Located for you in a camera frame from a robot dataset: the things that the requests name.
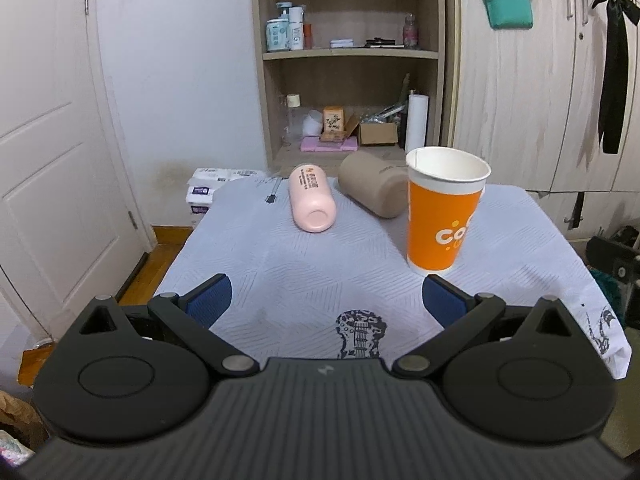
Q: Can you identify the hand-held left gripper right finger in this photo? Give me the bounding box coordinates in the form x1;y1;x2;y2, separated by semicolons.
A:
391;274;587;380

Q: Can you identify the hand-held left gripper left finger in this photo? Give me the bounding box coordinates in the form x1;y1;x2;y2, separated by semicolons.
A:
64;273;260;379

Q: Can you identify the tan cup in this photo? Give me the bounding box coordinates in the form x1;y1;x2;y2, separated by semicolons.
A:
337;152;410;219

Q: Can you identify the pink bottle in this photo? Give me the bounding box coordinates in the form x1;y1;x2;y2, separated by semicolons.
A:
289;163;337;234

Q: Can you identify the orange paper cup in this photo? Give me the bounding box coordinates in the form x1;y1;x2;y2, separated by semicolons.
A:
405;146;492;276

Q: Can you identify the white printed tablecloth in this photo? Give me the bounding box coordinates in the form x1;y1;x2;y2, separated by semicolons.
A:
152;175;632;380

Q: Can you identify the tissue paper pack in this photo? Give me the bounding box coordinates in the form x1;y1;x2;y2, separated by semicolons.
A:
184;167;269;217

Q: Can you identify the teal fluffy cloth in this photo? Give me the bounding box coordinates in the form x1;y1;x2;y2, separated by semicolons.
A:
590;267;624;327

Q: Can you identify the open cardboard box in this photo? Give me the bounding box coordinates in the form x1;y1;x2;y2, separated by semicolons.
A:
346;114;401;147

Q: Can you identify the black equipment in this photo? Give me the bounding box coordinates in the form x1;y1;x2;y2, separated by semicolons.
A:
585;224;640;332

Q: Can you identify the white paper roll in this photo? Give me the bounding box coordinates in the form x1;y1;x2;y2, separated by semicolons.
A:
404;93;430;154

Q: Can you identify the flat pink box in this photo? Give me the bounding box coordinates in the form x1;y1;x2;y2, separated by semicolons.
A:
299;135;359;153

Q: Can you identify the clear bottle with cream cap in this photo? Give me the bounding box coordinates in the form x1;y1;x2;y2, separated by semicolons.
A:
284;93;302;147

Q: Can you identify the white door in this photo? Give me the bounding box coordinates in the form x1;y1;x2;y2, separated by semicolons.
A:
0;0;152;343

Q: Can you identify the brown printed box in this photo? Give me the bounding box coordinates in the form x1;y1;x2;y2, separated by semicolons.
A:
320;106;347;142

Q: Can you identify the brown paper bag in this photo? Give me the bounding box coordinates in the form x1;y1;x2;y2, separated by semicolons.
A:
0;389;47;453

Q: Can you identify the light wooden wardrobe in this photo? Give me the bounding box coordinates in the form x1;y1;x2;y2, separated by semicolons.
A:
444;0;640;243

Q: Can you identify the wooden shelf unit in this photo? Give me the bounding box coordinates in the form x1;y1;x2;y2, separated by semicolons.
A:
249;0;455;172

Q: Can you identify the pink patterned jar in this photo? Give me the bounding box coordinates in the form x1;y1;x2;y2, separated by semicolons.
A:
402;13;419;50

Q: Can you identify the tall white bottle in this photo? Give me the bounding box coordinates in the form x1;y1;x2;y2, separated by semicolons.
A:
288;6;305;52

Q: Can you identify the black hanging ribbon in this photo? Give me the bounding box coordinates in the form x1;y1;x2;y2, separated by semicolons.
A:
591;0;630;155

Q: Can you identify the black hanging strap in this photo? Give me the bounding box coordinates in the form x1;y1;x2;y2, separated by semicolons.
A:
566;190;586;231

